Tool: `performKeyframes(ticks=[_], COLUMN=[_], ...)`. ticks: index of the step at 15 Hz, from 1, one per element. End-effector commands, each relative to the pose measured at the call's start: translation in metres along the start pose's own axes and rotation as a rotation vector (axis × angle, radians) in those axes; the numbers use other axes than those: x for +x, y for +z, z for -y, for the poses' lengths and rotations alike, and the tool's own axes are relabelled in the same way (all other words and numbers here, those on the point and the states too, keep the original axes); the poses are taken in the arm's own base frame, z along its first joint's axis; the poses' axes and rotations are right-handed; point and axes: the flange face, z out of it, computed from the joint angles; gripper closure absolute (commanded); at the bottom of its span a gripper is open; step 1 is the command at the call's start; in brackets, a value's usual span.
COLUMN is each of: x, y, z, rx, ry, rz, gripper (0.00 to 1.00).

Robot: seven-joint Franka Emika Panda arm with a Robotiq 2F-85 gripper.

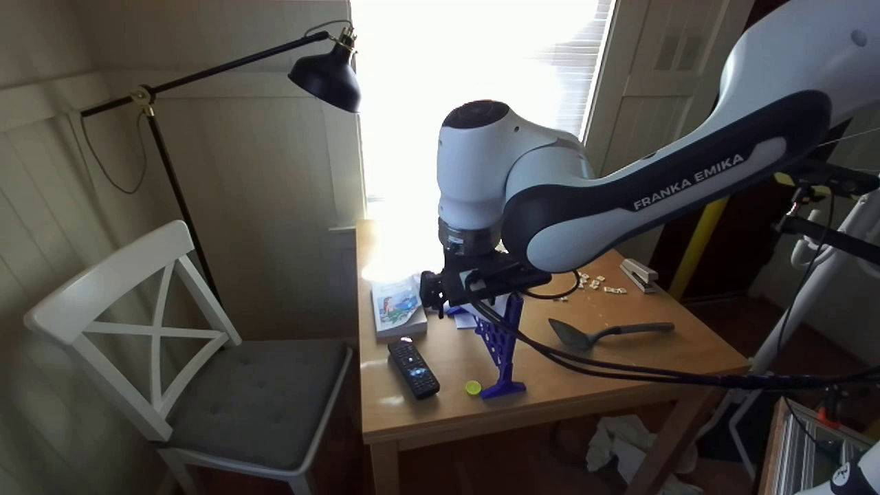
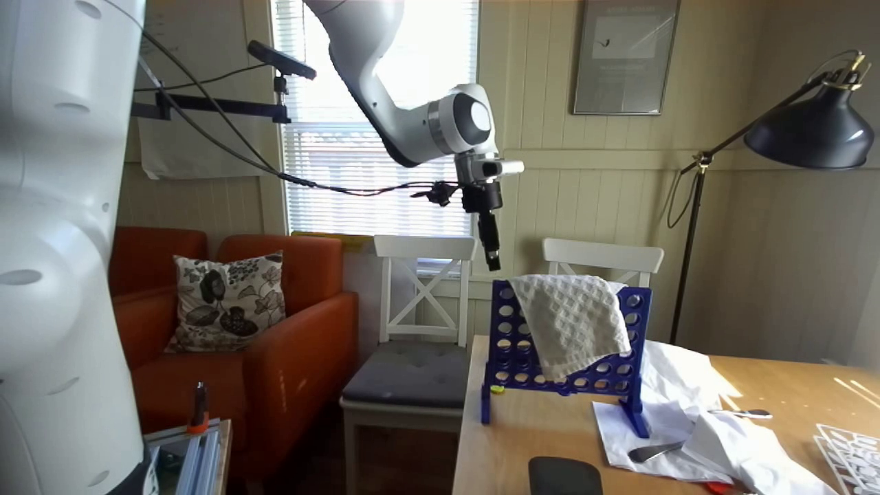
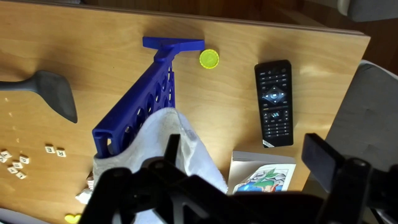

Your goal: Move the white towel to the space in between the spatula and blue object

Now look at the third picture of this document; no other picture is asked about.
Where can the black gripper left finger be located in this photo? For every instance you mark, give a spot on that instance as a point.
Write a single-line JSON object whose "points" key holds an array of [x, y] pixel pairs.
{"points": [[172, 149]]}

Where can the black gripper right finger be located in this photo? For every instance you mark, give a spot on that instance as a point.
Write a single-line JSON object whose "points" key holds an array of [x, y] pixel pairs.
{"points": [[320, 159]]}

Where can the white waffle towel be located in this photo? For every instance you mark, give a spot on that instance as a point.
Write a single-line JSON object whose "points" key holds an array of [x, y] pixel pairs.
{"points": [[161, 132]]}

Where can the small yellow object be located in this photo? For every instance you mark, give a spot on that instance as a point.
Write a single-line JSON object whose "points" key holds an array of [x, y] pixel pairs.
{"points": [[72, 217]]}

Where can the black spatula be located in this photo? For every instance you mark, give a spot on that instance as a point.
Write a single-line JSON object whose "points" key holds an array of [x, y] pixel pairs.
{"points": [[53, 90]]}

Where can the grey seat cushion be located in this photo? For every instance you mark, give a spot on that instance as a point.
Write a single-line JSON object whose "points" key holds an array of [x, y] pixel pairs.
{"points": [[373, 7], [368, 115]]}

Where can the black remote control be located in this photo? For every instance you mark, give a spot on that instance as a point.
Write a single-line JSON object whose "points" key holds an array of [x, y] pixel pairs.
{"points": [[273, 103]]}

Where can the white crumpled cloth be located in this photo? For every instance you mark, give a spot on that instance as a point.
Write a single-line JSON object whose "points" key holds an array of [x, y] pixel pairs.
{"points": [[85, 191]]}

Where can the small white letter tile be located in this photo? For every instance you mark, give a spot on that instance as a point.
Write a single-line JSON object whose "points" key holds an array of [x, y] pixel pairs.
{"points": [[5, 155], [60, 151], [11, 169], [17, 164], [49, 148], [23, 159], [21, 175]]}

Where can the blue connect four frame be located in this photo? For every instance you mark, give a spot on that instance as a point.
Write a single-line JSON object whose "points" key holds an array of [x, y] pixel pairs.
{"points": [[131, 112]]}

